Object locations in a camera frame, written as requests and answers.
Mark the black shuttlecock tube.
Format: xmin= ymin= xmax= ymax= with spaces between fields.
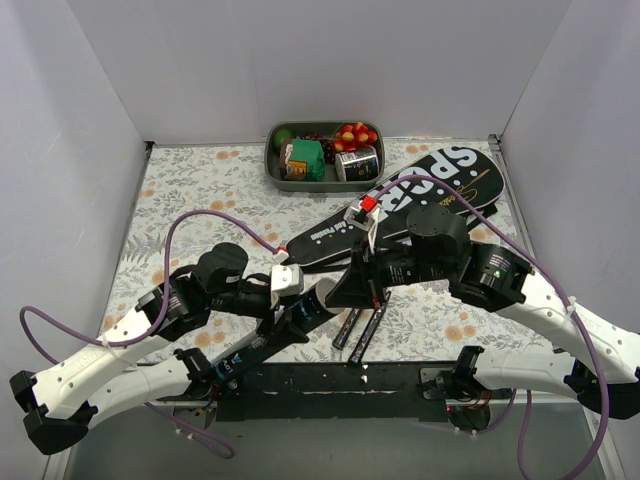
xmin=211 ymin=278 xmax=343 ymax=387

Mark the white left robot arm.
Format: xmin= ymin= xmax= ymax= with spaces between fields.
xmin=10 ymin=242 xmax=324 ymax=455

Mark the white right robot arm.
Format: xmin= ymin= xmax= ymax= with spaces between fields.
xmin=326 ymin=204 xmax=639 ymax=420

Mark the black base bar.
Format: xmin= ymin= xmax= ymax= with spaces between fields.
xmin=199 ymin=360 xmax=516 ymax=424

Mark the grey plastic tray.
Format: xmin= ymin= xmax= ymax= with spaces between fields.
xmin=264 ymin=120 xmax=386 ymax=193

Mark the black printed can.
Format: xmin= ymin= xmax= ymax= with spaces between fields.
xmin=335 ymin=146 xmax=379 ymax=182

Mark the black sport racket bag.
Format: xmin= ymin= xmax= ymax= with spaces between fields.
xmin=285 ymin=146 xmax=505 ymax=272

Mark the red yellow fruit bunch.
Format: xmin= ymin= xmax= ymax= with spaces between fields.
xmin=332 ymin=121 xmax=379 ymax=153

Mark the dark grape bunch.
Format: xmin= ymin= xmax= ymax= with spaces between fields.
xmin=299 ymin=133 xmax=336 ymax=165

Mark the green wrapped box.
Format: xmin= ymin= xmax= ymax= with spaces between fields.
xmin=279 ymin=138 xmax=325 ymax=182

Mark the floral table mat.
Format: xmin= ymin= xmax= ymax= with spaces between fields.
xmin=104 ymin=144 xmax=552 ymax=361

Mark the green lime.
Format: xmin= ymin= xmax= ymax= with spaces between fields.
xmin=273 ymin=129 xmax=294 ymax=151

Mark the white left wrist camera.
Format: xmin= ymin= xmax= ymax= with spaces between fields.
xmin=270 ymin=265 xmax=304 ymax=298

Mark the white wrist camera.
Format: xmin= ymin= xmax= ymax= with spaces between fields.
xmin=344 ymin=195 xmax=381 ymax=253
xmin=270 ymin=265 xmax=304 ymax=298

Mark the left badminton racket handle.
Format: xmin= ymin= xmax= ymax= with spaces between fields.
xmin=332 ymin=309 xmax=362 ymax=350

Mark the badminton racket handle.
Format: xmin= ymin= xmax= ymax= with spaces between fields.
xmin=332 ymin=309 xmax=362 ymax=350
xmin=348 ymin=301 xmax=388 ymax=365

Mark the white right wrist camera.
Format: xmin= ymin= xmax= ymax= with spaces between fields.
xmin=344 ymin=195 xmax=381 ymax=253

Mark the right badminton racket handle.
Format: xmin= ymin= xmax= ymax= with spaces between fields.
xmin=348 ymin=301 xmax=388 ymax=365

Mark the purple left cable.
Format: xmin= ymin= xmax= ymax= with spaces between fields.
xmin=20 ymin=209 xmax=289 ymax=369

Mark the purple cable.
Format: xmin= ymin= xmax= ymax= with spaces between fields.
xmin=20 ymin=209 xmax=289 ymax=369
xmin=372 ymin=174 xmax=611 ymax=479

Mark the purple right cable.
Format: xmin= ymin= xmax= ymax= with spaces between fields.
xmin=372 ymin=174 xmax=611 ymax=479

